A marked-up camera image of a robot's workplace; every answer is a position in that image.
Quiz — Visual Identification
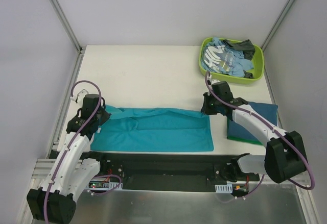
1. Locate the teal t-shirt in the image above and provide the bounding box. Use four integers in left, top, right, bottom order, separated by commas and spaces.
90, 106, 214, 153

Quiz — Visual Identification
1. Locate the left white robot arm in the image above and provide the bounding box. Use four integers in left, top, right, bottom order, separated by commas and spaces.
27, 94, 110, 223

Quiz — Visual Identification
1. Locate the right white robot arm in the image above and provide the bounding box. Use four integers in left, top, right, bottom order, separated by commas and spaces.
201, 81, 312, 183

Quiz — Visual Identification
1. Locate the light blue printed t-shirt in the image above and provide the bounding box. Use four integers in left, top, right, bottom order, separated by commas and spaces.
200, 37, 254, 79

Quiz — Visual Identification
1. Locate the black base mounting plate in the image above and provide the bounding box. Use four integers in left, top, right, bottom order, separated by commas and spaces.
48, 150, 266, 191

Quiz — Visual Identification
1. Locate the folded dark blue t-shirt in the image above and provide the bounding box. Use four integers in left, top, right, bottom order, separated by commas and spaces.
227, 102, 278, 139

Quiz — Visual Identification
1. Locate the dark grey garment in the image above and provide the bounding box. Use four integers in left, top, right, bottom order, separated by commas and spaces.
222, 39, 255, 60

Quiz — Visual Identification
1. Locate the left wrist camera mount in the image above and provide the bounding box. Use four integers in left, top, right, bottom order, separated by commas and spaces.
70, 89, 89, 107

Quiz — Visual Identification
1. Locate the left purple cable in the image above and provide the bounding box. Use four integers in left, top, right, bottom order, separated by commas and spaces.
43, 80, 123, 222

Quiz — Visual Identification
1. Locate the purple cable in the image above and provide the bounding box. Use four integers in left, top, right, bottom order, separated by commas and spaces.
204, 71, 315, 204
43, 80, 123, 222

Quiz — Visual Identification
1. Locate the left white cable duct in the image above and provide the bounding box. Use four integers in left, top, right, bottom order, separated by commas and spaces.
86, 181, 123, 191

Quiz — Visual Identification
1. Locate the white cable duct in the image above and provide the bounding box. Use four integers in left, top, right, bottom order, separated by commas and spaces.
86, 181, 123, 191
215, 184, 233, 194

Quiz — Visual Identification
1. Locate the right white cable duct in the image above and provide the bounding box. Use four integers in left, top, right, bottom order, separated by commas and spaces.
215, 184, 233, 194

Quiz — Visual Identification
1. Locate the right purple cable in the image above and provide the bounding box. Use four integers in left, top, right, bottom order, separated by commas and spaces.
204, 71, 315, 204

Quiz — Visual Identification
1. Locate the left aluminium frame post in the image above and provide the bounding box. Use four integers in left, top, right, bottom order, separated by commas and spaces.
49, 0, 83, 54

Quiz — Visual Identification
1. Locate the aluminium frame post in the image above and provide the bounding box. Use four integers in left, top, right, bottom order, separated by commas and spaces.
49, 0, 83, 54
261, 0, 297, 52

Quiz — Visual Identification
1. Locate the right aluminium frame post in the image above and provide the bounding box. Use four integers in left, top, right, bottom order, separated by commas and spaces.
261, 0, 297, 52

